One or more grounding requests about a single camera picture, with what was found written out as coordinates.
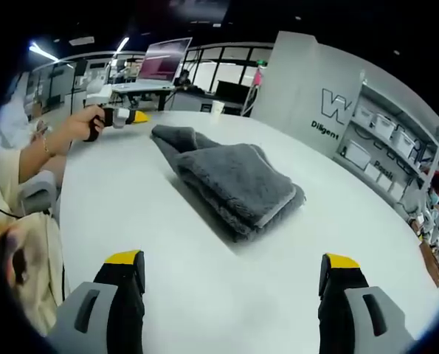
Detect grey chair armrest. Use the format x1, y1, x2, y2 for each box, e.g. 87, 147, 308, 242
19, 170, 60, 215

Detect black monitor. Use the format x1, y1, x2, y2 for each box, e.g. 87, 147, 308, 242
215, 80, 254, 105

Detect person's left hand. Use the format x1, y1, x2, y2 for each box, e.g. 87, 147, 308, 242
69, 105, 108, 143

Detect white background desk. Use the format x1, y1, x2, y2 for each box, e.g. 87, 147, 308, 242
110, 83, 176, 111

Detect grey towel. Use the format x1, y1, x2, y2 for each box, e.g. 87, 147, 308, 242
151, 124, 307, 243

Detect rows of white storage boxes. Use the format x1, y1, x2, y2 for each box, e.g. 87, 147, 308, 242
346, 105, 439, 229

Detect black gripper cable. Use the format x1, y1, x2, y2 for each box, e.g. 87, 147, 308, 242
0, 191, 66, 308

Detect purple display screen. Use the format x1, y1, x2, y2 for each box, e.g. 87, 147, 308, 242
136, 37, 193, 86

